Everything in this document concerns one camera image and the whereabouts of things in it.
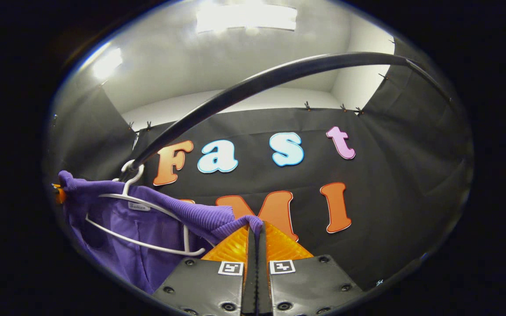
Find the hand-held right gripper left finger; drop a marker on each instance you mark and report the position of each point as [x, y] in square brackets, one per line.
[251, 281]

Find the black metal clothes rack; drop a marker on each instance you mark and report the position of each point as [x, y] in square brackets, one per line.
[253, 81]

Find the row of small black clips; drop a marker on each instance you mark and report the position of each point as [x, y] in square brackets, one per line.
[307, 105]

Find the white plastic hanger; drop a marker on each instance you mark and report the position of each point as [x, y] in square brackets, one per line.
[125, 188]

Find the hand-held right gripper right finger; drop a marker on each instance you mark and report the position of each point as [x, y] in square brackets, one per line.
[262, 281]

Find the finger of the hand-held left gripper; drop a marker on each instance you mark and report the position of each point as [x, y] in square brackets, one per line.
[59, 195]

